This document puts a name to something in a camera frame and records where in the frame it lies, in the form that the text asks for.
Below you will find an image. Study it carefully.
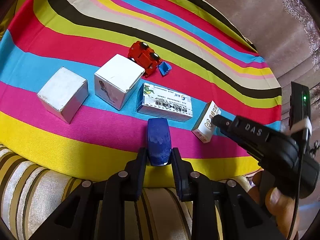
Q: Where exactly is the blue oval case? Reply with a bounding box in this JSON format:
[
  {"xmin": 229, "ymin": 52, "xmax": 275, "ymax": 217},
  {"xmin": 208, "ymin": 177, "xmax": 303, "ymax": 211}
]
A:
[{"xmin": 147, "ymin": 118, "xmax": 171, "ymax": 166}]

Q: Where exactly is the small white red box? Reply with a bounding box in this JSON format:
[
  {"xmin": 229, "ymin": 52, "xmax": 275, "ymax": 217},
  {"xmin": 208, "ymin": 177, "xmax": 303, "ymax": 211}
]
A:
[{"xmin": 191, "ymin": 101, "xmax": 221, "ymax": 144}]

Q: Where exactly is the white medicine box green print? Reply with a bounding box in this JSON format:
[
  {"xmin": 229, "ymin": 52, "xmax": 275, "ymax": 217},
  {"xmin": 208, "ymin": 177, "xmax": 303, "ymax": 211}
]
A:
[{"xmin": 136, "ymin": 82, "xmax": 193, "ymax": 122}]

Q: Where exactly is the plain white cube box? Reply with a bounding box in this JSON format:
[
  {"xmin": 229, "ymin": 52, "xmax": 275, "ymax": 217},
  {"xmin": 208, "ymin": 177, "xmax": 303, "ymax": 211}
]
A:
[{"xmin": 37, "ymin": 67, "xmax": 89, "ymax": 124}]

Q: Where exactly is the person's right hand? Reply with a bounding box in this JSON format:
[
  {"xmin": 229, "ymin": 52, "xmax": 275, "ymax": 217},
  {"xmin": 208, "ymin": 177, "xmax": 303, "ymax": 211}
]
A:
[{"xmin": 248, "ymin": 170, "xmax": 295, "ymax": 238}]

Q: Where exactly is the white cube box with figure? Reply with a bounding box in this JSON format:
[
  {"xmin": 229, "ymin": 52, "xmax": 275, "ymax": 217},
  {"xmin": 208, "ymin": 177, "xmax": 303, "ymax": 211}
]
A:
[{"xmin": 94, "ymin": 54, "xmax": 145, "ymax": 110}]

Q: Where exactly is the blue toy piece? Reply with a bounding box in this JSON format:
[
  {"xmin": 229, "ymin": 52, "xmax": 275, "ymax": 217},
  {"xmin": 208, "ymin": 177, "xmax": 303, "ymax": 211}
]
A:
[{"xmin": 158, "ymin": 61, "xmax": 172, "ymax": 76}]

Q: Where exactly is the rainbow striped cloth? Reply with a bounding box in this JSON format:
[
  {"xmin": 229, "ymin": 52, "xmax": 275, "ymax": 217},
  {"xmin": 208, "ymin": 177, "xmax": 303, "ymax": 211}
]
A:
[{"xmin": 1, "ymin": 0, "xmax": 281, "ymax": 181}]

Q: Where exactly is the red toy car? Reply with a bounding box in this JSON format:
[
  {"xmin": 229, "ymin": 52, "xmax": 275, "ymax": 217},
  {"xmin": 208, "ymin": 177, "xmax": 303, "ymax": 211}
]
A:
[{"xmin": 127, "ymin": 41, "xmax": 162, "ymax": 77}]

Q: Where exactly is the black camera with green light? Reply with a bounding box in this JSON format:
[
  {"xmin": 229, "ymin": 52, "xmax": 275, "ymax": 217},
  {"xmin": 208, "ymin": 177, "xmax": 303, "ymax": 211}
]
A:
[{"xmin": 289, "ymin": 82, "xmax": 312, "ymax": 138}]

